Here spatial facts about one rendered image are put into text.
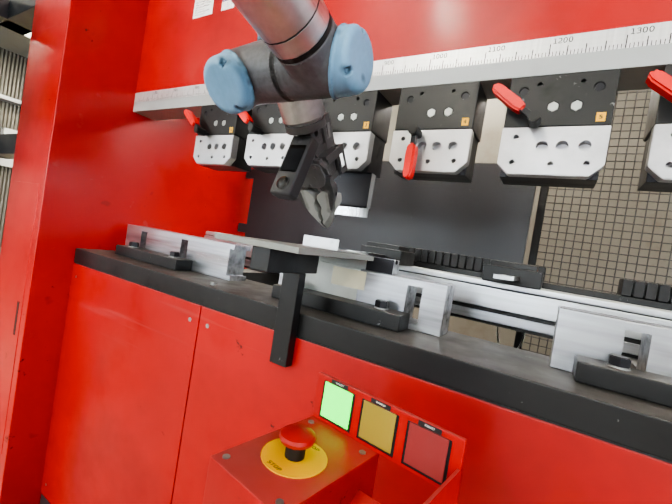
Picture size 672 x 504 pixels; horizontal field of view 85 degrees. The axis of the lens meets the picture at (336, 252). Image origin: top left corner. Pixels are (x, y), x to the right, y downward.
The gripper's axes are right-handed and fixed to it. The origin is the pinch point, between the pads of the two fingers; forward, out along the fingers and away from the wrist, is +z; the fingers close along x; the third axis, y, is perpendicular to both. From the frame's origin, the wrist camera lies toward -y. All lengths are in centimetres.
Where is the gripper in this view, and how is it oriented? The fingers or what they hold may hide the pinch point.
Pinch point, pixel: (323, 224)
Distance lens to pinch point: 73.3
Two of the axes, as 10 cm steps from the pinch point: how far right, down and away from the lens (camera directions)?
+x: -8.5, -1.5, 5.1
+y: 4.9, -5.9, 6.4
